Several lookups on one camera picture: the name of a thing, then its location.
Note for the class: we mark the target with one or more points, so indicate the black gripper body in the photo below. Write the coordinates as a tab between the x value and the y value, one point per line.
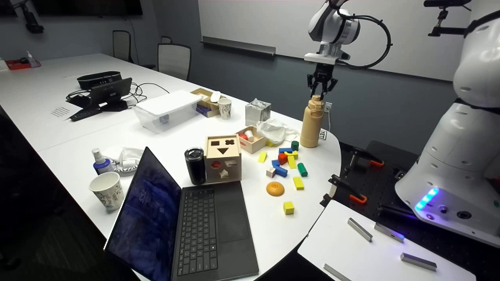
323	72

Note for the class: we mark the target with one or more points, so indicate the beige bottle with lid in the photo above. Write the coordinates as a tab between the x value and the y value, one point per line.
312	125

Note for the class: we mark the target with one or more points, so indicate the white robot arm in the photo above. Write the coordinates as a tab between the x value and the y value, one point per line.
463	130

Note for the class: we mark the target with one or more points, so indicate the small sanitizer bottle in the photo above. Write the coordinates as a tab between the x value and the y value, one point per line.
101	162

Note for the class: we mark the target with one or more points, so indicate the green octagonal block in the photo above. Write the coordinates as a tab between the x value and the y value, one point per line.
294	145

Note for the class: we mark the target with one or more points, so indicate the silver foil bag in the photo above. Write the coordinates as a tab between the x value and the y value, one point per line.
258	111

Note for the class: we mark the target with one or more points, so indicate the blue rectangular block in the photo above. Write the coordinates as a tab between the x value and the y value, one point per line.
285	150

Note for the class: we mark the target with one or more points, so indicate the yellow arch block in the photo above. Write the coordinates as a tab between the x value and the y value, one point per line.
294	153

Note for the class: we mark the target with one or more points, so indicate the yellow rectangular block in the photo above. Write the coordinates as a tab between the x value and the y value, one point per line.
298	183
291	162

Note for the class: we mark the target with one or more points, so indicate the black orange clamp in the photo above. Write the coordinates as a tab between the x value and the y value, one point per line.
368	158
348	189

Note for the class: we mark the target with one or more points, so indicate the green rectangular block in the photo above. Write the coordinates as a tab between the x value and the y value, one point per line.
302	169

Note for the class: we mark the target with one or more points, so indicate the small open wooden tray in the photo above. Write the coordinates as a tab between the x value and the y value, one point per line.
252	142

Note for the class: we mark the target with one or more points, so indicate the small blue cube block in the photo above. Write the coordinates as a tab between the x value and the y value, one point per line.
276	164

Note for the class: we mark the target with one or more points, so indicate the yellow wedge block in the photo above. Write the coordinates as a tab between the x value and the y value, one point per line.
263	156

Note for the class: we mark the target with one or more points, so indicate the red faceted block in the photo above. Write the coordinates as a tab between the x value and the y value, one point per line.
243	136

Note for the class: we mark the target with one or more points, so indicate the blue cylinder block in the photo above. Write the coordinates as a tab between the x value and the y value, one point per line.
282	170

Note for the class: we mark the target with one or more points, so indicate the small white cup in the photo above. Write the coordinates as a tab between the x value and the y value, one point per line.
226	108

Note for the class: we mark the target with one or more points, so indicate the natural wooden cube block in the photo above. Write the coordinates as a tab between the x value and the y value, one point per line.
271	172

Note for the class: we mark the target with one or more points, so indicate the orange disc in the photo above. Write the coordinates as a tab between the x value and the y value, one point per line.
276	187

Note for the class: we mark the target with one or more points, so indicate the open cardboard box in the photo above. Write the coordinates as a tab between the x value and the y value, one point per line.
204	101

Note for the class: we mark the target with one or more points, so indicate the wooden shape sorter box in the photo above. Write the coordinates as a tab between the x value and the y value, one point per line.
223	158

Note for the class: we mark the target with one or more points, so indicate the yellow cube block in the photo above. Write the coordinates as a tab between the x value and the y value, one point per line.
288	208

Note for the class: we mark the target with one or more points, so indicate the black tumbler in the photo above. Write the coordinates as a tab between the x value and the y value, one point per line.
196	165

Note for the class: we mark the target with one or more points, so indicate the grey office chair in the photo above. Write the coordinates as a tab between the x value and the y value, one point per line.
123	45
174	58

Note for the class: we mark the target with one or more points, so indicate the grey metal bar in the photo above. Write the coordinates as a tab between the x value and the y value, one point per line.
418	261
360	229
390	233
337	272

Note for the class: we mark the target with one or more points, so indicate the clear plastic storage container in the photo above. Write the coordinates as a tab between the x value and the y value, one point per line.
166	109

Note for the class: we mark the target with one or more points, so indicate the white flat board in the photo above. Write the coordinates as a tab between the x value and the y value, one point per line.
365	258

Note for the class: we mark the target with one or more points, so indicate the open black laptop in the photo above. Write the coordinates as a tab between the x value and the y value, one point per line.
198	228

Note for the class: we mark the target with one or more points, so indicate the crumpled clear plastic wrap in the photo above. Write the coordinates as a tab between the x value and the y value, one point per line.
127	158

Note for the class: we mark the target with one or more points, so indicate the black tablet on stand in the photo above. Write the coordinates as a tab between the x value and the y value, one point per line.
104	98

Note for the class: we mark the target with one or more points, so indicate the black rectangular case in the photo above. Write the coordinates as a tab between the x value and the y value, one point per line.
98	78

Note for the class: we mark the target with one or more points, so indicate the patterned paper cup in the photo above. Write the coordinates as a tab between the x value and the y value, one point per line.
108	190

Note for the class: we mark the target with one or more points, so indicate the red flat item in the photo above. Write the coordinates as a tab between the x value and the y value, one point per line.
18	62

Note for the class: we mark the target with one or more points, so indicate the wall whiteboard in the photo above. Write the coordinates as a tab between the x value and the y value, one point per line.
251	23

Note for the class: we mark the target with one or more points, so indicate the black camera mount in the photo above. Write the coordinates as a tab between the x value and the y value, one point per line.
446	16

